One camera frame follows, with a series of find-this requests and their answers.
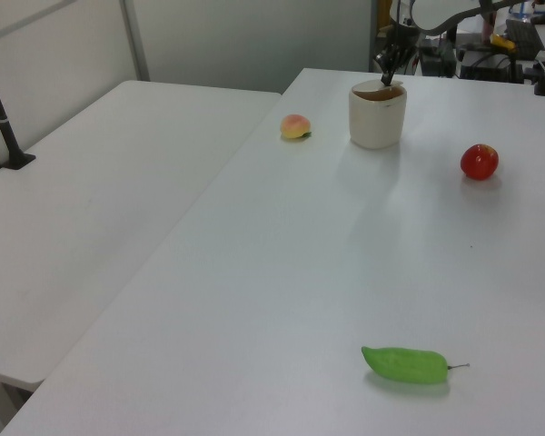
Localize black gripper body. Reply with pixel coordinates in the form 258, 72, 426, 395
373, 25, 420, 73

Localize cream round bin lid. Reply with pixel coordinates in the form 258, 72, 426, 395
351, 79, 405, 99

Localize white garbage bin body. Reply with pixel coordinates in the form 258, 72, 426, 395
348, 79, 408, 150

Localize wooden panel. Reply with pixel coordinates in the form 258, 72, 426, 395
375, 0, 394, 38

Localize black equipment box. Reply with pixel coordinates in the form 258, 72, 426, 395
458, 45, 524, 84

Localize peach toy fruit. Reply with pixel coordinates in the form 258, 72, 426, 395
279, 114, 312, 142

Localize yellow tool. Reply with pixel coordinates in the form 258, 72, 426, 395
489, 33, 517, 51

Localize red apple toy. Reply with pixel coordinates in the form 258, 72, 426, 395
460, 143, 500, 182

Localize black keyboard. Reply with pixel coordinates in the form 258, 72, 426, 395
504, 17, 545, 59

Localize green pepper toy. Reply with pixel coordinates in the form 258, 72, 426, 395
361, 345, 471, 386

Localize white side table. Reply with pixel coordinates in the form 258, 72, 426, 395
0, 79, 283, 436

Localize black pole with base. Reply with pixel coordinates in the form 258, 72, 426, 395
0, 45, 36, 171

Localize grey metal partition post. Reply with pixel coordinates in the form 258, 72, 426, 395
120, 0, 152, 84

